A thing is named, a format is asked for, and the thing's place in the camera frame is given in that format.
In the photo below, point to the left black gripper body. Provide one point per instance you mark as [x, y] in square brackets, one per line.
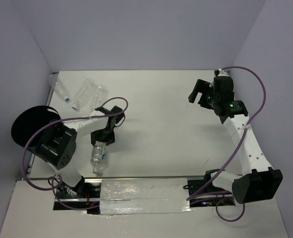
[105, 135]

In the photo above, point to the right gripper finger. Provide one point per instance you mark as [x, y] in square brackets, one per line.
[202, 86]
[193, 95]

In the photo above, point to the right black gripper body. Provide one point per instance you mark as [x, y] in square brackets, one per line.
[208, 99]

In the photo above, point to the clear bottle blue label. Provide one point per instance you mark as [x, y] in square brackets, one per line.
[99, 159]

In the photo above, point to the clear bottle blue cap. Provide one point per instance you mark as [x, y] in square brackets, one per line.
[99, 97]

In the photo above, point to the clear bottle white cap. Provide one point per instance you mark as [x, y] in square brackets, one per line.
[83, 94]

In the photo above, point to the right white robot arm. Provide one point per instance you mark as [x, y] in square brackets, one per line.
[258, 180]

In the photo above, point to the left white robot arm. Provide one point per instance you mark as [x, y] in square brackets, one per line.
[57, 144]

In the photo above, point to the black cylindrical bin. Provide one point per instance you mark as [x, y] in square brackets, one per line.
[28, 123]

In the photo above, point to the silver taped cover plate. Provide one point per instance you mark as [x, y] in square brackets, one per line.
[143, 196]

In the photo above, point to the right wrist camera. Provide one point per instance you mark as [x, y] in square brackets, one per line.
[222, 82]

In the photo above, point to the metal base rail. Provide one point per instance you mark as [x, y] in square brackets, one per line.
[92, 190]

